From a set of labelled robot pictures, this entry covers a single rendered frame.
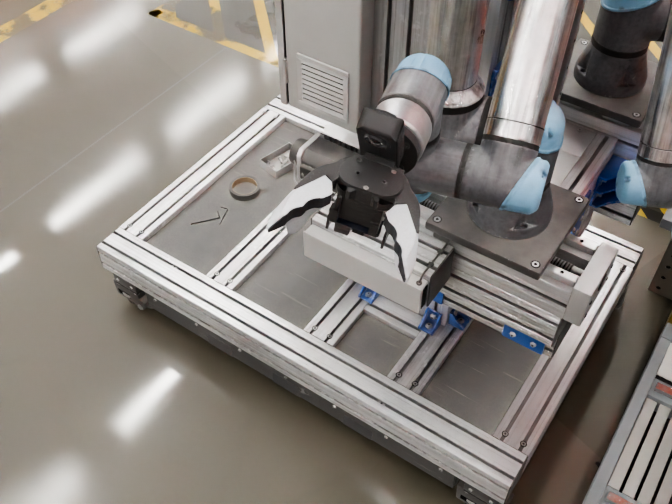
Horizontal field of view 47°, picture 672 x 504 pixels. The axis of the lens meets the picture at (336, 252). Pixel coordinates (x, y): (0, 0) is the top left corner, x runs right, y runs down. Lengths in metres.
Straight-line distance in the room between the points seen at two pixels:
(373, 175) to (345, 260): 0.65
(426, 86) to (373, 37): 0.61
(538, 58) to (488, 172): 0.15
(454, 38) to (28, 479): 1.51
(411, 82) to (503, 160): 0.16
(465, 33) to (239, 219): 1.22
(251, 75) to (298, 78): 1.51
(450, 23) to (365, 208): 0.43
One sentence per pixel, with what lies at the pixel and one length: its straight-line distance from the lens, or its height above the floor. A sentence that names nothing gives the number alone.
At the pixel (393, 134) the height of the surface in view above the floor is 1.31.
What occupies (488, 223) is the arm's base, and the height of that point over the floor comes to 0.84.
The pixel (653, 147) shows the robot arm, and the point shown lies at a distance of 1.38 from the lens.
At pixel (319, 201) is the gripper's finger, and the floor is 1.24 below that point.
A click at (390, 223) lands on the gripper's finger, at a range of 0.81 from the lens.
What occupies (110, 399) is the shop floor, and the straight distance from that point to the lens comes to 2.21.
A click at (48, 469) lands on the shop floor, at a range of 2.15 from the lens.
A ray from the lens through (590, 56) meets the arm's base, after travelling 1.77.
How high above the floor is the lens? 1.81
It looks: 48 degrees down
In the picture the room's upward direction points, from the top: straight up
